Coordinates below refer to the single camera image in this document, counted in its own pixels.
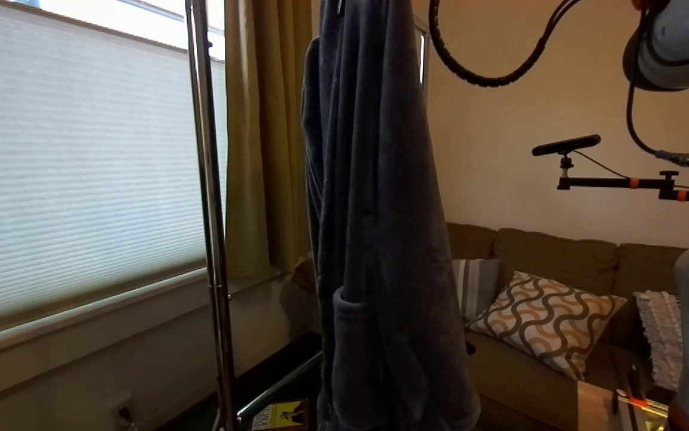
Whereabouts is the olive curtain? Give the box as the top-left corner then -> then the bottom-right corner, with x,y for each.
223,0 -> 318,283

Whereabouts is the black bar camera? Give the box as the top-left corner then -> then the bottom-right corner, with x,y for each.
529,132 -> 604,160

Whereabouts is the white pleated window blind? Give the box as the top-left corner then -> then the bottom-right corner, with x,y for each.
0,0 -> 226,333

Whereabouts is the olive green couch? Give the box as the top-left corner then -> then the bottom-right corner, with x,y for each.
441,221 -> 689,431

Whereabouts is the white fuzzy pillow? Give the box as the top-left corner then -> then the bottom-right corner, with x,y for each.
632,288 -> 685,392

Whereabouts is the dark grey fleece robe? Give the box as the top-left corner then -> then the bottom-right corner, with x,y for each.
301,0 -> 482,431

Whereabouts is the cardboard box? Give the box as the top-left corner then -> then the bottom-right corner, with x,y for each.
572,377 -> 627,431

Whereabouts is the yellow package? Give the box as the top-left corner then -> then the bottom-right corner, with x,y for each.
249,397 -> 307,431

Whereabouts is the wave patterned pillow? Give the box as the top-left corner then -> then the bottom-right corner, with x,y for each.
465,269 -> 629,380

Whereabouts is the striped pillow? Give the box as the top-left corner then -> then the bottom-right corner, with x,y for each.
446,255 -> 502,322

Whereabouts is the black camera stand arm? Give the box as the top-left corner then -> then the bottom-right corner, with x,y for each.
554,152 -> 689,204

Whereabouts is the chrome clothing rack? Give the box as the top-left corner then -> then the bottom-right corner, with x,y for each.
183,0 -> 428,431

